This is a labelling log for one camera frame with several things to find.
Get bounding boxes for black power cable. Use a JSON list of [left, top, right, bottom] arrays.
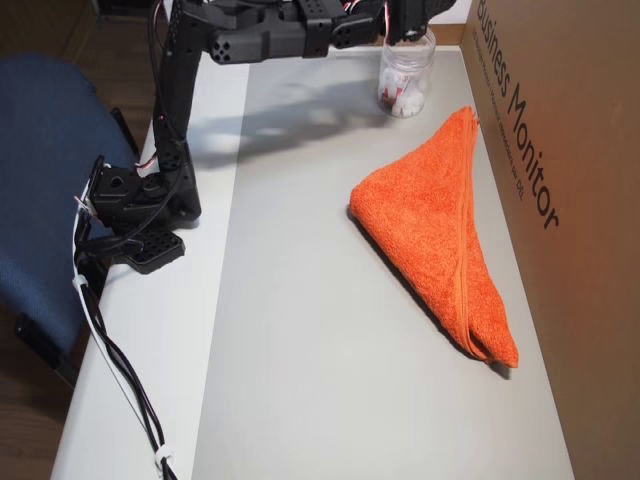
[[74, 279, 181, 480]]

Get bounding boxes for clear plastic jar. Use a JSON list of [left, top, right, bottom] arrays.
[[377, 27, 437, 120]]

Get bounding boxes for blue office chair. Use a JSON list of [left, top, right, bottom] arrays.
[[0, 52, 144, 389]]

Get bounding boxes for red white eraser packet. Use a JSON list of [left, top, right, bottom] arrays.
[[379, 82, 409, 109]]

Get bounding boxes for grey table mat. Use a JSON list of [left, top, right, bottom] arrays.
[[192, 47, 576, 480]]

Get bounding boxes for black and white cables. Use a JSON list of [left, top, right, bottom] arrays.
[[71, 209, 166, 461]]

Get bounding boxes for white eraser cubes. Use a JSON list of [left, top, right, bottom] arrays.
[[378, 67, 429, 117]]

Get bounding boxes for orange terry towel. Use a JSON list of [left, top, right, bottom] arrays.
[[348, 104, 521, 371]]

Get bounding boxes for brown Business Monitor cardboard box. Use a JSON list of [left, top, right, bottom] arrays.
[[459, 0, 640, 480]]

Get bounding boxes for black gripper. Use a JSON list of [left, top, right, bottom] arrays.
[[387, 0, 457, 45]]

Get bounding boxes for brown wooden strip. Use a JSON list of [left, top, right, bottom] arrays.
[[433, 22, 472, 50]]

